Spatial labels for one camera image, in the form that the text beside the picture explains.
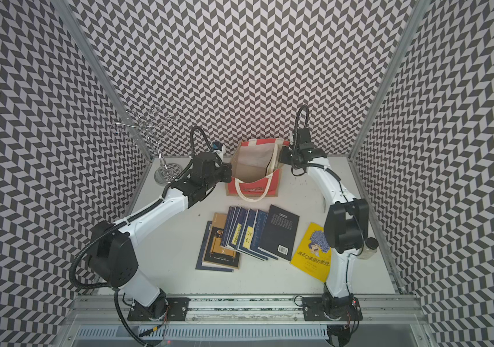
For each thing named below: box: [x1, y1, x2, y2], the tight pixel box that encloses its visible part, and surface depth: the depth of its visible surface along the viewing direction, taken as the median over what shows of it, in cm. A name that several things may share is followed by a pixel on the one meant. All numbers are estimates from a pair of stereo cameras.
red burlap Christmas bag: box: [226, 138, 290, 203], surface depth 90 cm
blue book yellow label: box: [221, 206, 279, 261], surface depth 86 cm
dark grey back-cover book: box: [257, 204, 300, 262], surface depth 90 cm
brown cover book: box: [200, 212, 240, 270], surface depth 84 cm
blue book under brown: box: [195, 220, 234, 274], surface depth 83 cm
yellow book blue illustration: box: [290, 221, 333, 283], surface depth 86 cm
